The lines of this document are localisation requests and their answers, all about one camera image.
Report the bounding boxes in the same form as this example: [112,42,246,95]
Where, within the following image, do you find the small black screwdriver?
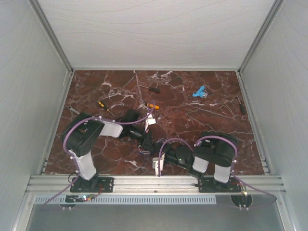
[237,95,246,115]

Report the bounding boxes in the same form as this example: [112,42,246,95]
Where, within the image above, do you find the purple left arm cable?
[39,100,156,212]

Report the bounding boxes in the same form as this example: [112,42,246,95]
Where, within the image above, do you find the black yellow screwdriver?
[98,101,115,117]

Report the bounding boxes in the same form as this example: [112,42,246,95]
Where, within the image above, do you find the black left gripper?
[129,125,155,153]

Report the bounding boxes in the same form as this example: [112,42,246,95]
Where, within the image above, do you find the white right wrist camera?
[152,154,165,177]

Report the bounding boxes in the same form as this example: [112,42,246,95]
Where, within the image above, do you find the black left mount plate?
[70,177,114,193]

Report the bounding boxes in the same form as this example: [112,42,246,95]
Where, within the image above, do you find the silver wrench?
[68,106,80,115]

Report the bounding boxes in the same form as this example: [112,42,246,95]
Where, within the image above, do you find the yellow handled screwdriver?
[141,102,160,110]

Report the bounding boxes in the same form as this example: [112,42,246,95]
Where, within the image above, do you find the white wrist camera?
[145,114,156,131]
[152,154,165,177]

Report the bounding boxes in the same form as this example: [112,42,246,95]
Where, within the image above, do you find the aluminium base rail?
[26,175,286,195]

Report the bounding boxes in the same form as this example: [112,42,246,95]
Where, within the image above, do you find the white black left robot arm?
[61,109,156,192]

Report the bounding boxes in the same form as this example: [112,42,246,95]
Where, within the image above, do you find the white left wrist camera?
[145,114,156,131]

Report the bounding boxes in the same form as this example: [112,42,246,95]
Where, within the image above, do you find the black handled screwdriver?
[140,85,160,93]

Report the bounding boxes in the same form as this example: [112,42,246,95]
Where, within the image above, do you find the black right mount plate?
[194,177,228,193]

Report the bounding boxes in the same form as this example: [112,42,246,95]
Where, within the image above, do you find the blue plastic connector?
[192,85,208,99]

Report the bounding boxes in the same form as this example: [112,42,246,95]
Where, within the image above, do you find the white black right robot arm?
[157,131,238,192]

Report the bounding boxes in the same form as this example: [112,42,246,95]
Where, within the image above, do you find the grey slotted cable duct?
[49,195,217,205]

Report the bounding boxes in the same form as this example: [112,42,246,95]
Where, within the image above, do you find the black mount plate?
[70,177,114,193]
[194,177,228,193]

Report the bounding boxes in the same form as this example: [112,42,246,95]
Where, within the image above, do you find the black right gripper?
[154,143,189,169]

